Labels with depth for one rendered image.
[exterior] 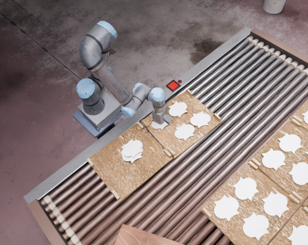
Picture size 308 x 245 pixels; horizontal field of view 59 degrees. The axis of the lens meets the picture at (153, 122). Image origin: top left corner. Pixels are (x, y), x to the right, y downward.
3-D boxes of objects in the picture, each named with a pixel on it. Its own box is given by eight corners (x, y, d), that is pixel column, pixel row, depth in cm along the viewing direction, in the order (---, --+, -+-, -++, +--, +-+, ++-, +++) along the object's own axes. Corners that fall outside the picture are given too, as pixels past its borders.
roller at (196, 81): (42, 201, 165) (38, 200, 161) (248, 39, 224) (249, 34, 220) (46, 208, 163) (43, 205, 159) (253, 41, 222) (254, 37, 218)
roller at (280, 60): (68, 241, 152) (65, 240, 148) (280, 57, 211) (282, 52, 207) (73, 248, 150) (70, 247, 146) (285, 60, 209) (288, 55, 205)
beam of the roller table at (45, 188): (27, 199, 169) (22, 196, 164) (244, 31, 232) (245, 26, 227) (33, 209, 165) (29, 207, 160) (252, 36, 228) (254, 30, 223)
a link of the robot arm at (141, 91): (127, 92, 157) (143, 99, 154) (138, 78, 162) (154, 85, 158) (130, 100, 164) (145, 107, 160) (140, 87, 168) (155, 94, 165)
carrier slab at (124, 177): (87, 161, 172) (86, 159, 171) (138, 123, 184) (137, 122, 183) (119, 202, 156) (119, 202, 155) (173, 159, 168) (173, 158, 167)
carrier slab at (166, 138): (140, 122, 184) (140, 121, 183) (186, 90, 195) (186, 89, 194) (174, 159, 168) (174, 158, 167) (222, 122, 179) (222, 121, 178)
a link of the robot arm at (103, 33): (86, 84, 183) (81, 31, 133) (99, 69, 189) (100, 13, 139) (100, 95, 183) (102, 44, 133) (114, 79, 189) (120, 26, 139)
